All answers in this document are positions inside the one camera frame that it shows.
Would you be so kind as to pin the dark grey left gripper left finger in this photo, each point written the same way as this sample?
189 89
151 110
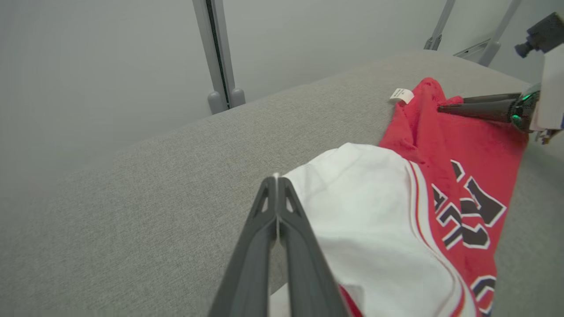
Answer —
249 268

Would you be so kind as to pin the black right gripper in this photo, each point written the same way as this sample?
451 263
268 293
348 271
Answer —
524 110

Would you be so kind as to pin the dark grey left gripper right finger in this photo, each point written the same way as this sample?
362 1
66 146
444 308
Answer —
308 273

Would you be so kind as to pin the red jersey with black lettering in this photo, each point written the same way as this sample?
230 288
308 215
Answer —
374 220

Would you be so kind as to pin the grey frame cross rail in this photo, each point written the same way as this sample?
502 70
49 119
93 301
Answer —
473 49

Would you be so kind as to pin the slim grey frame post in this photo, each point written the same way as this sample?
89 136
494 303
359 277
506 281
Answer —
440 22
500 31

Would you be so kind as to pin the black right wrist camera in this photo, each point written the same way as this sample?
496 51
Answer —
546 33

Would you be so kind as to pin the grey double partition post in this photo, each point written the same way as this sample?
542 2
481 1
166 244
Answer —
222 53

